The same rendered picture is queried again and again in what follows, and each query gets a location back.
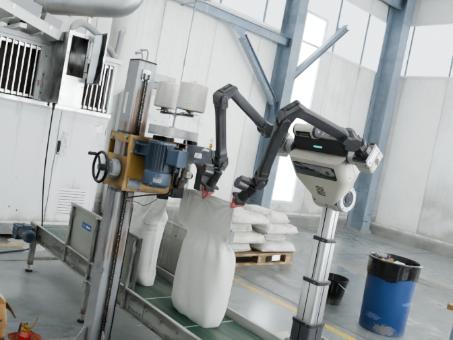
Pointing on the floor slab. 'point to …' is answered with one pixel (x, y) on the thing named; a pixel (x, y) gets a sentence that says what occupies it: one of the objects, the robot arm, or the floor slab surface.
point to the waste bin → (388, 293)
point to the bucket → (336, 289)
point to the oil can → (25, 331)
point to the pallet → (258, 258)
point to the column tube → (114, 209)
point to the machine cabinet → (15, 198)
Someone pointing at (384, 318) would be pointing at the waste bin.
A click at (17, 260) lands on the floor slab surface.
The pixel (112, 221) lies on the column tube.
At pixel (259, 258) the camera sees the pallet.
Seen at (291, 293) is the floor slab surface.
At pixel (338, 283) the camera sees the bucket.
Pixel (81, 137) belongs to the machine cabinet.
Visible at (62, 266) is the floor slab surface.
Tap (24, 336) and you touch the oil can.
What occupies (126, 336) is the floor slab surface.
